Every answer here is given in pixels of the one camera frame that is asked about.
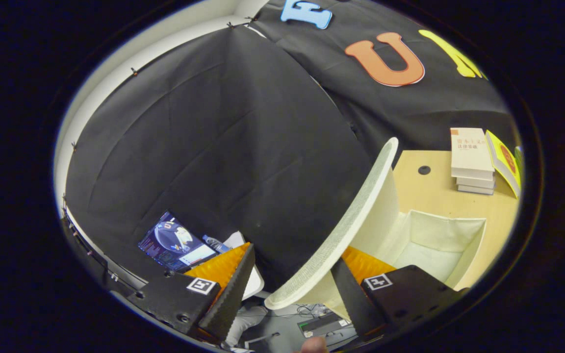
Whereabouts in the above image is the blue edged book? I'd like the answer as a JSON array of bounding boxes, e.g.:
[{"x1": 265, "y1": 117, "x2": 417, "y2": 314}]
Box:
[{"x1": 458, "y1": 184, "x2": 495, "y2": 196}]

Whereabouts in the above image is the pale fabric storage box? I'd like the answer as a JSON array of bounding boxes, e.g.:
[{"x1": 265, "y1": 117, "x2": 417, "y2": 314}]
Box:
[{"x1": 264, "y1": 137, "x2": 488, "y2": 312}]

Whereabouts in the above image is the white thin book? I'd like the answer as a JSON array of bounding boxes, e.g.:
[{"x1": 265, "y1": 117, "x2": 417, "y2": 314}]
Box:
[{"x1": 456, "y1": 174, "x2": 497, "y2": 190}]

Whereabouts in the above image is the black backdrop cloth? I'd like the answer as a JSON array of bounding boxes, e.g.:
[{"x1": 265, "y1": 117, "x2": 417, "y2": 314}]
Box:
[{"x1": 62, "y1": 0, "x2": 516, "y2": 295}]

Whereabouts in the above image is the black electronic device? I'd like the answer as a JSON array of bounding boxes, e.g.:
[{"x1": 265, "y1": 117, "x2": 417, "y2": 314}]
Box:
[{"x1": 297, "y1": 313, "x2": 355, "y2": 340}]

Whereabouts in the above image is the beige cover book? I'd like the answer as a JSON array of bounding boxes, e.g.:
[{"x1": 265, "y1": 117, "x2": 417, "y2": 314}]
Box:
[{"x1": 450, "y1": 127, "x2": 496, "y2": 180}]

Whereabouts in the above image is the yellow book with red label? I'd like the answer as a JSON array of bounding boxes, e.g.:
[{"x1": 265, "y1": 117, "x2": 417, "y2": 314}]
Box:
[{"x1": 485, "y1": 129, "x2": 522, "y2": 199}]

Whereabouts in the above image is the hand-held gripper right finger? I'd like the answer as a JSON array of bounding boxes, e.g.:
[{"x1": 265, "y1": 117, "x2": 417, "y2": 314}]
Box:
[{"x1": 331, "y1": 246, "x2": 464, "y2": 342}]

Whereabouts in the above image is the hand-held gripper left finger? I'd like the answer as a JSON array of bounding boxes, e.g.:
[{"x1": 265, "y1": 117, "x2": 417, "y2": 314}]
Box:
[{"x1": 133, "y1": 243, "x2": 257, "y2": 344}]

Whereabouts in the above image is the clear water bottle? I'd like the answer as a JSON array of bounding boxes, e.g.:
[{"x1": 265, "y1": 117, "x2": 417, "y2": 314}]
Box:
[{"x1": 202, "y1": 234, "x2": 231, "y2": 254}]

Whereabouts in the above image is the white flat panel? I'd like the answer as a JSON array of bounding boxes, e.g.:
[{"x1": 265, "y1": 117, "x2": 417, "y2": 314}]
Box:
[{"x1": 223, "y1": 231, "x2": 265, "y2": 301}]

